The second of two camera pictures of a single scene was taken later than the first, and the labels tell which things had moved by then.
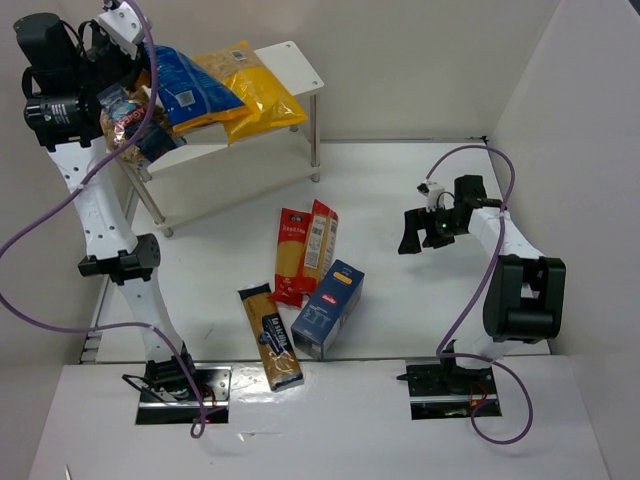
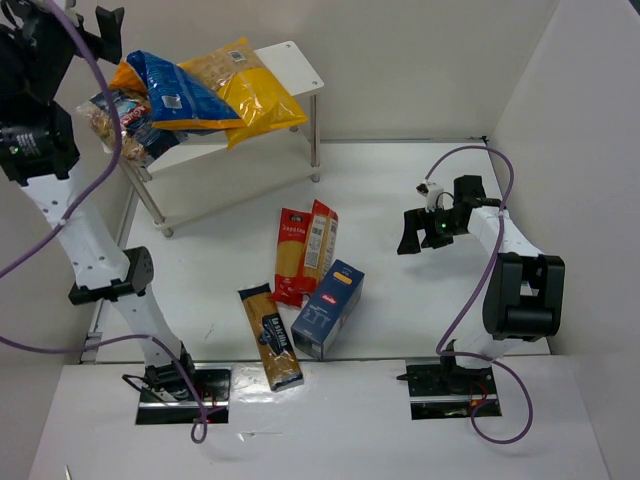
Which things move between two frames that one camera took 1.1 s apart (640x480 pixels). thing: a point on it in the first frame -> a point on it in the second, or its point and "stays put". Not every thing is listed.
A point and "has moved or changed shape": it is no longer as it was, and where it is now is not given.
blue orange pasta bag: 194,96 has moved or changed shape
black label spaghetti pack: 273,342 stays put
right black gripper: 427,228 stays put
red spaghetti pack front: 291,285 stays put
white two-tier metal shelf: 189,182 stays put
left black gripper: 113,62 -> 87,38
